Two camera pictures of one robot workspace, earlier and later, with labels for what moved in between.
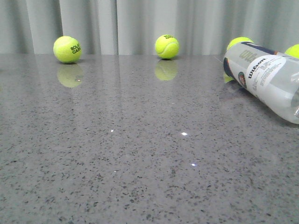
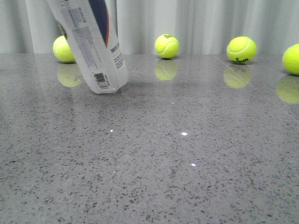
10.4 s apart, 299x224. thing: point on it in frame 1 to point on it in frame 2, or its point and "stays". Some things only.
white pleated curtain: (132, 27) stays
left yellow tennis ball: (67, 49) stays
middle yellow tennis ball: (167, 46) stays
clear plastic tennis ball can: (271, 78) to (91, 27)
